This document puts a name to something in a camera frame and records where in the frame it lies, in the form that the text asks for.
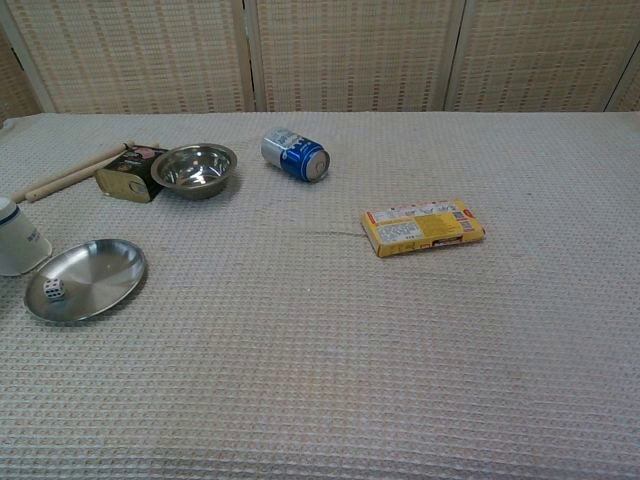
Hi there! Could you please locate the small white die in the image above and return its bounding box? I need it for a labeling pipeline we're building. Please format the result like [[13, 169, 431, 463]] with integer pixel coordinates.
[[42, 277, 66, 303]]

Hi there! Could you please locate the white paper cup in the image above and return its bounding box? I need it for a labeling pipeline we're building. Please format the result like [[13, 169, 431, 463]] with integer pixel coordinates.
[[0, 196, 54, 277]]

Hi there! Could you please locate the steel plate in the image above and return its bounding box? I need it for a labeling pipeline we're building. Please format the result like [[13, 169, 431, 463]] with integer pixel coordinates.
[[23, 238, 148, 325]]

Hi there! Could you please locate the blue silver soda can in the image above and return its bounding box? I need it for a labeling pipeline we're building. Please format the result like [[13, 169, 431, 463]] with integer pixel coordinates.
[[260, 126, 332, 184]]

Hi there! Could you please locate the yellow cardboard box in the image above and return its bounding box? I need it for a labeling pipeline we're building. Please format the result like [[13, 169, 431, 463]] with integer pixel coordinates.
[[360, 197, 487, 259]]

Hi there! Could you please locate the white waffle tablecloth with fringe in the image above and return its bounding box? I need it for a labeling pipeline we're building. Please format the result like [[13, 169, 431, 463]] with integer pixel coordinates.
[[0, 110, 640, 480]]

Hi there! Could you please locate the steel bowl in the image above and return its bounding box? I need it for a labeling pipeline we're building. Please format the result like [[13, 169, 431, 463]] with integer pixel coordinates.
[[150, 143, 239, 202]]

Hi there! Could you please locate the woven bamboo screen panel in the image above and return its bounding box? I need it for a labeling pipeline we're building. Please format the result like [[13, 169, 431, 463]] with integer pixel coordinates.
[[444, 0, 640, 114], [0, 0, 56, 125], [604, 47, 640, 114], [0, 0, 259, 115], [244, 0, 466, 114]]

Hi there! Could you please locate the black luncheon meat tin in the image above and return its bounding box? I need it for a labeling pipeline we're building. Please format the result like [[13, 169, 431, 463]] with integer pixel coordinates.
[[94, 143, 169, 205]]

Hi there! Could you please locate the wooden drumstick with black mark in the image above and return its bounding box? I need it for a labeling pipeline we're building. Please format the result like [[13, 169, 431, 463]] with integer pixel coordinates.
[[11, 139, 136, 203]]

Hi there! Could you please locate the plain wooden drumstick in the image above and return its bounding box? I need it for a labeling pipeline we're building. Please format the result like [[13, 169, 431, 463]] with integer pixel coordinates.
[[25, 143, 161, 204]]

